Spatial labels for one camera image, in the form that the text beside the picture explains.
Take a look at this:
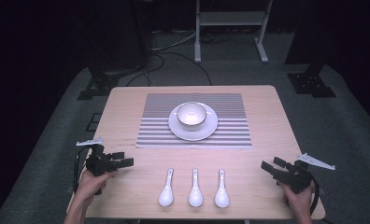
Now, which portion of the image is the black stand base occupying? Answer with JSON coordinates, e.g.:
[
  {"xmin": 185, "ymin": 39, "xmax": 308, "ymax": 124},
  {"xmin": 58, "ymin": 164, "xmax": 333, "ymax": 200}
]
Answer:
[
  {"xmin": 287, "ymin": 62, "xmax": 337, "ymax": 99},
  {"xmin": 77, "ymin": 66, "xmax": 121, "ymax": 101}
]

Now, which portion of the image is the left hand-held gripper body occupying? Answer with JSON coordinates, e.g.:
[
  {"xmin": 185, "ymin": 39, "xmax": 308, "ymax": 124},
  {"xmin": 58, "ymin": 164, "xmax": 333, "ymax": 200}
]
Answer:
[{"xmin": 76, "ymin": 137, "xmax": 119, "ymax": 178}]

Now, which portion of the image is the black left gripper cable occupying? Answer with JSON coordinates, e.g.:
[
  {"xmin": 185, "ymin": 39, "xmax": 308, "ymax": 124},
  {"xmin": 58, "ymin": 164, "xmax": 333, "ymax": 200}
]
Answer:
[{"xmin": 73, "ymin": 146, "xmax": 93, "ymax": 194}]

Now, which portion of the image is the black floor cable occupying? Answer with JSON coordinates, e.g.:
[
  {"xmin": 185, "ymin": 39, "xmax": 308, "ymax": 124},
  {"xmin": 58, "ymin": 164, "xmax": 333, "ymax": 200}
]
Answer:
[{"xmin": 125, "ymin": 51, "xmax": 213, "ymax": 88}]

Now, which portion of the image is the person's right hand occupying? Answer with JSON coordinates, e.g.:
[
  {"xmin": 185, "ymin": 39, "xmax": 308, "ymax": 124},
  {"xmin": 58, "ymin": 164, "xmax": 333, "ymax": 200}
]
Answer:
[{"xmin": 279, "ymin": 182, "xmax": 316, "ymax": 217}]

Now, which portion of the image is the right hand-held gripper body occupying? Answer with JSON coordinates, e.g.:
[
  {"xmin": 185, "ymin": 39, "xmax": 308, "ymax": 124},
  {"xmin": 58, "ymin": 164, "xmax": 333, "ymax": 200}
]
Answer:
[{"xmin": 277, "ymin": 152, "xmax": 336, "ymax": 194}]

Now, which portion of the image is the person's left hand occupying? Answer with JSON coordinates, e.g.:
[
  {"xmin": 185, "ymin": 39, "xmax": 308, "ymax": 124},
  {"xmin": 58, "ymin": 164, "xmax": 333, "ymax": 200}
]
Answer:
[{"xmin": 75, "ymin": 170, "xmax": 118, "ymax": 205}]

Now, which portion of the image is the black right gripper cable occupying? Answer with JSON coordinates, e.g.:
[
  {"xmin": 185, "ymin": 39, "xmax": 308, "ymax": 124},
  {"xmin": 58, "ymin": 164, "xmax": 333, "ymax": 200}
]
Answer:
[{"xmin": 307, "ymin": 172, "xmax": 320, "ymax": 217}]

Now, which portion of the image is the striped grey placemat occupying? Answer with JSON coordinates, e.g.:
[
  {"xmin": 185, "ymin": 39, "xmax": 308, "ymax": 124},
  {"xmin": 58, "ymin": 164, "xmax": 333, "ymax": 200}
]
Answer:
[{"xmin": 135, "ymin": 92, "xmax": 253, "ymax": 149}]

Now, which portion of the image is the white round plate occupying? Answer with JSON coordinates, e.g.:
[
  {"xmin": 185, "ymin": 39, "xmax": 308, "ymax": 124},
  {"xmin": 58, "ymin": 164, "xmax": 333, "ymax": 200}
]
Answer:
[{"xmin": 168, "ymin": 102, "xmax": 220, "ymax": 142}]

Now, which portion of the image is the white metal stand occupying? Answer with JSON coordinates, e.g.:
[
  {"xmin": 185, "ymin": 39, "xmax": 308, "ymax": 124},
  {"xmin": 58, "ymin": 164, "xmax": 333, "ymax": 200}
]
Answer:
[{"xmin": 193, "ymin": 0, "xmax": 274, "ymax": 64}]

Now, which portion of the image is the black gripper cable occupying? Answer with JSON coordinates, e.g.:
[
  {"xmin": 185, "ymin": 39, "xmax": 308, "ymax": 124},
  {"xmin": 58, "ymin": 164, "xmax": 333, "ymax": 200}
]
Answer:
[
  {"xmin": 307, "ymin": 172, "xmax": 320, "ymax": 217},
  {"xmin": 73, "ymin": 146, "xmax": 93, "ymax": 194}
]

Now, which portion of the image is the white bowl with dark rim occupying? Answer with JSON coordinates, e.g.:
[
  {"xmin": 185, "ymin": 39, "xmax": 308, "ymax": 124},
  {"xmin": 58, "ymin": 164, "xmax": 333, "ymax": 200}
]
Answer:
[{"xmin": 175, "ymin": 102, "xmax": 213, "ymax": 132}]

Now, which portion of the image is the white ceramic spoon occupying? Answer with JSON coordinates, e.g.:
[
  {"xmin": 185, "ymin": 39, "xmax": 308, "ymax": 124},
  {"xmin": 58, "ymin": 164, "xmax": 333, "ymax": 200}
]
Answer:
[
  {"xmin": 158, "ymin": 168, "xmax": 176, "ymax": 208},
  {"xmin": 214, "ymin": 168, "xmax": 231, "ymax": 209},
  {"xmin": 188, "ymin": 168, "xmax": 204, "ymax": 208}
]

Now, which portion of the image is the grey floor cable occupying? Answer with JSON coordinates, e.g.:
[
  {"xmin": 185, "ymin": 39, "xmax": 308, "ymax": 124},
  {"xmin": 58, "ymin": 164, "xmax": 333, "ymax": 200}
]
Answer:
[{"xmin": 150, "ymin": 30, "xmax": 197, "ymax": 52}]

